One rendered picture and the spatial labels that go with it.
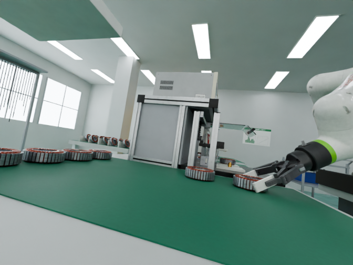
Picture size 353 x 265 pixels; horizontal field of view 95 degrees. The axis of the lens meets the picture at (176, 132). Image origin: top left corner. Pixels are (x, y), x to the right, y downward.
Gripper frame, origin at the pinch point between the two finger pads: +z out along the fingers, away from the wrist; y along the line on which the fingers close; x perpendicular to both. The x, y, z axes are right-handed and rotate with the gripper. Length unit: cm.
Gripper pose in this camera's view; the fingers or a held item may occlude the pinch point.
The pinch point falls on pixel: (250, 181)
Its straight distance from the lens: 64.4
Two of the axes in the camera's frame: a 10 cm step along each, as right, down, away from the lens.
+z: -9.3, 3.8, -0.3
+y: 0.0, -0.9, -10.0
